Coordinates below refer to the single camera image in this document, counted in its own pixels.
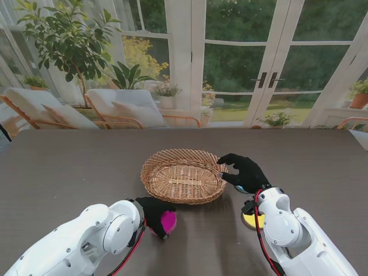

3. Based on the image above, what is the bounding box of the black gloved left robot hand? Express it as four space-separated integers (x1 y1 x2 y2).
135 197 177 240

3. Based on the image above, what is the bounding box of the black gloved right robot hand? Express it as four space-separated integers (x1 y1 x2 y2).
216 153 272 195

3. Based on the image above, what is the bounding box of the magenta culture dish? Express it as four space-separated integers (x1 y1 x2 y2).
149 210 178 237

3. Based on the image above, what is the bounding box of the oval wicker basket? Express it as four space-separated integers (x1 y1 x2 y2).
140 148 230 205

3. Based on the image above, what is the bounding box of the yellow culture dish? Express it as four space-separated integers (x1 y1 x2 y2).
240 211 267 230

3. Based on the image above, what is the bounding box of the white paper sheet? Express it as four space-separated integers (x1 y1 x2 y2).
347 129 368 152

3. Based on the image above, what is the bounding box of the printed conservatory backdrop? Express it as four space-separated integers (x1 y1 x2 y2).
0 0 368 131

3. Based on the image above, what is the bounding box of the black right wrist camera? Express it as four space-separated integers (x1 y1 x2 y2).
242 200 258 216

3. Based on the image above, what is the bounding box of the red cable on left arm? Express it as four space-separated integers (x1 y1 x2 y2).
110 212 147 276

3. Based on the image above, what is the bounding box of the red cable on arm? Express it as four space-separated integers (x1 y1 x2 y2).
110 212 147 276
254 188 284 276

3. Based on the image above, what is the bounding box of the red cable on right arm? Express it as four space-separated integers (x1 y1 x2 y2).
254 188 284 276

